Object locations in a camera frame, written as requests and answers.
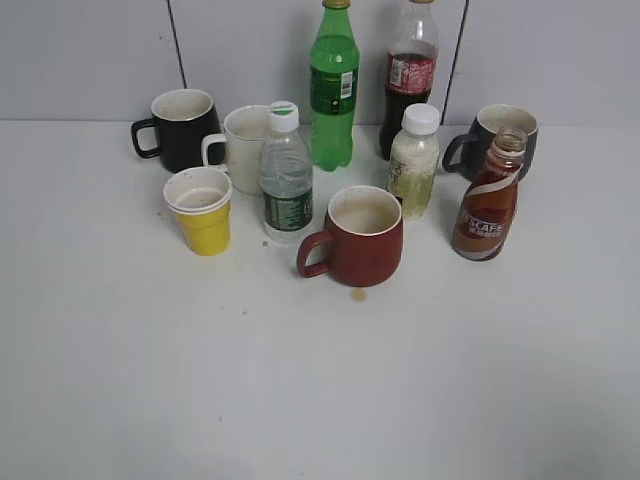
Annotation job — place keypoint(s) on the brown Nescafe coffee bottle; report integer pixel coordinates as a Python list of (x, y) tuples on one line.
[(490, 203)]

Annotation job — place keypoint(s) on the red ceramic mug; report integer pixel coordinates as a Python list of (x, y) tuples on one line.
[(361, 242)]

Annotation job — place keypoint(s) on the clear water bottle green label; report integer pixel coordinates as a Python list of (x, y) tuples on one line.
[(286, 175)]

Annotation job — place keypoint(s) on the white ceramic mug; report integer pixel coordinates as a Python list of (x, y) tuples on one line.
[(244, 132)]

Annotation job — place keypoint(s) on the white cap juice bottle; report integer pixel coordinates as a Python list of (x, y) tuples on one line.
[(414, 156)]

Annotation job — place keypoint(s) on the green soda bottle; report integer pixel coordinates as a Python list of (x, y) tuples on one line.
[(334, 68)]

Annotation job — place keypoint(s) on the black ceramic mug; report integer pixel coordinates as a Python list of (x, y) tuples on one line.
[(181, 118)]

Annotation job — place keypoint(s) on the cola bottle red label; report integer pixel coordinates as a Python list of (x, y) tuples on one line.
[(410, 69)]

